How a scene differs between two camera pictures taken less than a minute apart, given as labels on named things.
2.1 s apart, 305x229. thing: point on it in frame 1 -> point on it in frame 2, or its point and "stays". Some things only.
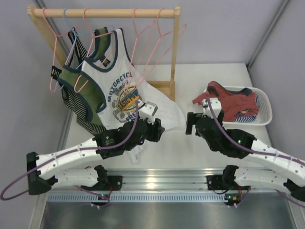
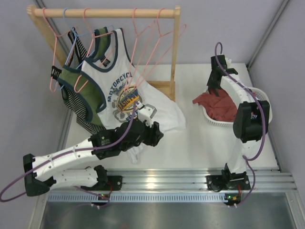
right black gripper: x=192 y=118 -> x=210 y=83
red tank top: x=242 y=102 stays
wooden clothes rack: x=34 y=14 stays
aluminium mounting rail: x=161 y=185 stays
